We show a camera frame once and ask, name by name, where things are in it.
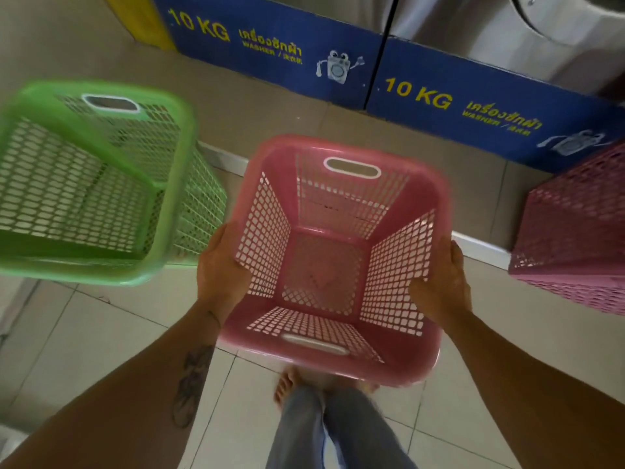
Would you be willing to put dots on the person's left thumb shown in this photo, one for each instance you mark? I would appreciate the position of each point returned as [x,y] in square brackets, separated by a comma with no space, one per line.
[228,249]

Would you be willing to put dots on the person's left hand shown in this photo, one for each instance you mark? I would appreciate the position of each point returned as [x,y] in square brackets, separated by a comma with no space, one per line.
[222,280]

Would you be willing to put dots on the blue washer base panel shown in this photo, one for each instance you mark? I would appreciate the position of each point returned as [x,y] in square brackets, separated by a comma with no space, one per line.
[488,112]
[273,48]

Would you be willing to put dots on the silver washing machine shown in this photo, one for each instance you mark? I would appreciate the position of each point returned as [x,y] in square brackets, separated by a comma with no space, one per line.
[512,34]
[337,9]

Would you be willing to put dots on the person's bare foot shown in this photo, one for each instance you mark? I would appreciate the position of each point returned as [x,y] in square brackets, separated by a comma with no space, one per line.
[288,383]

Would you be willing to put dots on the pink plastic laundry basket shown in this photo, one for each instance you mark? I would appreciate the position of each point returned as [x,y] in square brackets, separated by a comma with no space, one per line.
[337,258]

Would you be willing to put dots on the dusty pink laundry basket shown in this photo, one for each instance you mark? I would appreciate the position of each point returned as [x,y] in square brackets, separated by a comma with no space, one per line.
[576,234]

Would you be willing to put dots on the person's right hand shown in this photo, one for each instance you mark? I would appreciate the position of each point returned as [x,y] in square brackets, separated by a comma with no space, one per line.
[442,288]

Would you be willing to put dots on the person's right forearm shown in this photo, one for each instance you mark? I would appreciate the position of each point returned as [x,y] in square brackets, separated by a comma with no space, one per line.
[532,390]

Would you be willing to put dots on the person's blue jeans legs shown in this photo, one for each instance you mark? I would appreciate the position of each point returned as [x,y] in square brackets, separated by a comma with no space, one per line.
[337,429]

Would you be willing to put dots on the green plastic laundry basket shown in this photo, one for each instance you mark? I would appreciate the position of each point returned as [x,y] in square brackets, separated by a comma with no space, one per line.
[93,185]

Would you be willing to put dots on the person's left forearm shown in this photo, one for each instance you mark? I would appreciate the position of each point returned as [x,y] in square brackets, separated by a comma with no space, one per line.
[136,390]

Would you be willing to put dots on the person's right thumb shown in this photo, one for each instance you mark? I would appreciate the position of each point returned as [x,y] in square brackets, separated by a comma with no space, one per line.
[447,261]

